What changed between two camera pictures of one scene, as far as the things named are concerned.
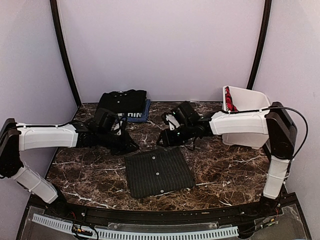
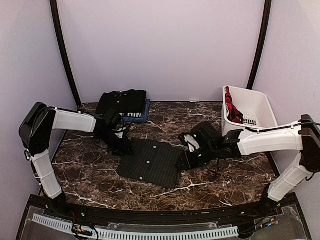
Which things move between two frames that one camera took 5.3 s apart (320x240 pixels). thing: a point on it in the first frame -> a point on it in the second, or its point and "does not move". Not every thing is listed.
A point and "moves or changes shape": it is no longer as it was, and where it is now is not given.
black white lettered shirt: [131, 114] does not move
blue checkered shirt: [145, 116] does not move
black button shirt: [129, 101] does not move
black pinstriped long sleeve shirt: [158, 171] moves or changes shape
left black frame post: [55, 14] does not move
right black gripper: [168, 140] -> [187, 162]
